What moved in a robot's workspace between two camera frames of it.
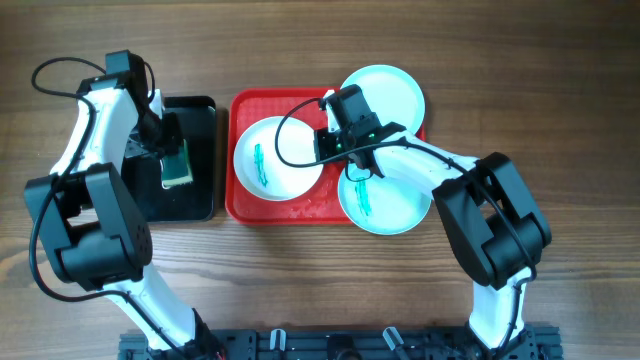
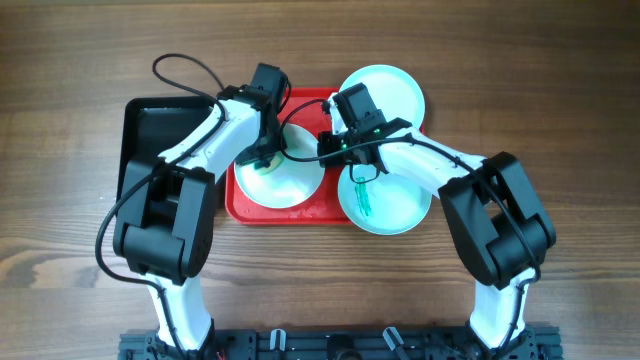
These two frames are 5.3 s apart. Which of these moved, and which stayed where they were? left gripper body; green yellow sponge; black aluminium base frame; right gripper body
Moved: green yellow sponge; left gripper body
Stayed: right gripper body; black aluminium base frame
